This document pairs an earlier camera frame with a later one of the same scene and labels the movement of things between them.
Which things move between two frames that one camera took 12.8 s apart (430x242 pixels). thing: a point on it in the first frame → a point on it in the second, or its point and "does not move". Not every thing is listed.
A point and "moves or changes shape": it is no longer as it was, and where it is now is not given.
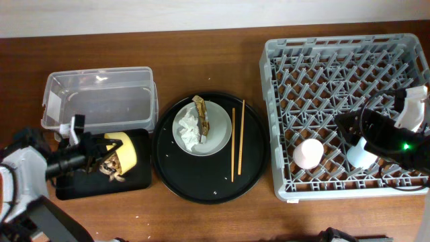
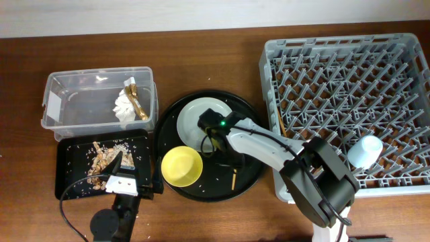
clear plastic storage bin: [111, 99] does not move
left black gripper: [93, 143] → [148, 192]
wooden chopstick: [239, 165] moves or changes shape
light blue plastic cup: [359, 156] does not move
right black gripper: [381, 126] → [242, 160]
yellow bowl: [126, 154] → [182, 166]
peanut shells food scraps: [111, 168] moves or changes shape
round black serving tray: [216, 178] does not move
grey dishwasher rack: [309, 82] does not move
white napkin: [189, 131] → [123, 107]
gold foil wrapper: [203, 124] → [132, 90]
